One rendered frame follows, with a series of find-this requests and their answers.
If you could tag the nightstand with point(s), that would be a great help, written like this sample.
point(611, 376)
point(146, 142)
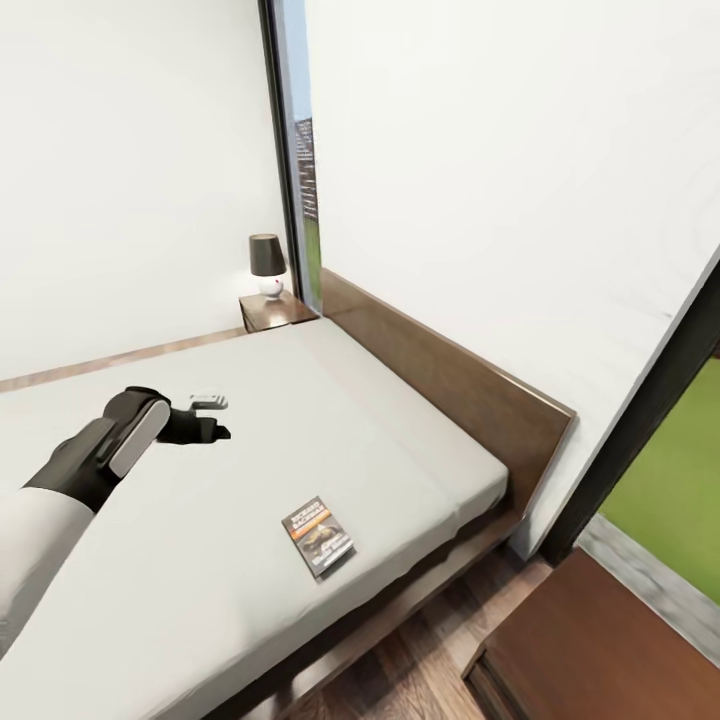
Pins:
point(262, 314)
point(582, 646)

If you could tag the table lamp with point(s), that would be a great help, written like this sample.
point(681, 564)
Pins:
point(266, 261)

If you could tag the fixed window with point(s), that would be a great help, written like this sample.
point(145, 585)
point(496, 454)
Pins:
point(285, 47)
point(648, 507)

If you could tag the hardback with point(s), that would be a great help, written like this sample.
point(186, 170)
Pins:
point(317, 535)

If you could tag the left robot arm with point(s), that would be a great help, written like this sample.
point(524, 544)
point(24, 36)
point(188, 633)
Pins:
point(42, 523)

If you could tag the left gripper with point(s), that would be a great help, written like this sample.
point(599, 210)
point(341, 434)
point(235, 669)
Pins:
point(200, 431)

